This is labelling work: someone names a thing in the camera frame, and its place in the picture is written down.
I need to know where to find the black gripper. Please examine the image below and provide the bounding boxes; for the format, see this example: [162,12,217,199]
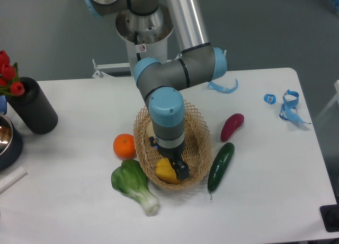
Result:
[148,136,190,181]

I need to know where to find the yellow bell pepper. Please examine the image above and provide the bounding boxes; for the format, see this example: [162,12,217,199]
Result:
[155,158,182,185]

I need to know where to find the woven wicker basket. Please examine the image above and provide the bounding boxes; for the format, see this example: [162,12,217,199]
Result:
[133,101,214,191]

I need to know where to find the dark green cucumber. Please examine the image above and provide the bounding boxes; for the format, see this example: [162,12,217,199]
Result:
[207,142,235,200]

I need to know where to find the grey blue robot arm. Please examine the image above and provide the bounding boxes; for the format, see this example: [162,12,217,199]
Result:
[85,0,227,181]

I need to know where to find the green bok choy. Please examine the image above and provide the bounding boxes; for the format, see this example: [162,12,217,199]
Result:
[111,159,159,215]

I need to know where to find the orange fruit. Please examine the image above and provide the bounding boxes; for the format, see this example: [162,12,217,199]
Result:
[113,134,136,160]

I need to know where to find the blue curved tape strip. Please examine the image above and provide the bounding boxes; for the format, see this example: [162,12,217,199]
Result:
[207,79,239,94]

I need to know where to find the small blue tag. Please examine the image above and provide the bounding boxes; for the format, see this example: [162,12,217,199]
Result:
[263,94,276,105]

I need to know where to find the blue tangled ribbon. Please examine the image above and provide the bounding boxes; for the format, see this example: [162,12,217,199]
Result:
[279,90,312,125]

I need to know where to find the black cylindrical vase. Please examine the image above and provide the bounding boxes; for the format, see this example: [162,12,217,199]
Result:
[6,77,58,134]

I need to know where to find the steel bowl dark rim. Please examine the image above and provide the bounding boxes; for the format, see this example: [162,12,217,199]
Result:
[1,114,23,171]

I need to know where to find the white paper strip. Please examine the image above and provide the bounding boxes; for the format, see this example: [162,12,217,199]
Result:
[0,166,28,193]

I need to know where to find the blue object left edge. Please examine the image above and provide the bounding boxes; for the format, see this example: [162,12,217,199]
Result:
[0,95,7,115]

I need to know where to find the black device table corner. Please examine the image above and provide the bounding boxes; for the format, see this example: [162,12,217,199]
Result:
[319,204,338,232]

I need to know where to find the red tulip flowers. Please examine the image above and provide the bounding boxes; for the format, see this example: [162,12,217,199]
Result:
[1,50,25,97]

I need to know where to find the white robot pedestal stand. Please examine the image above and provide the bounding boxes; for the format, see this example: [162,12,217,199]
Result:
[91,36,228,79]

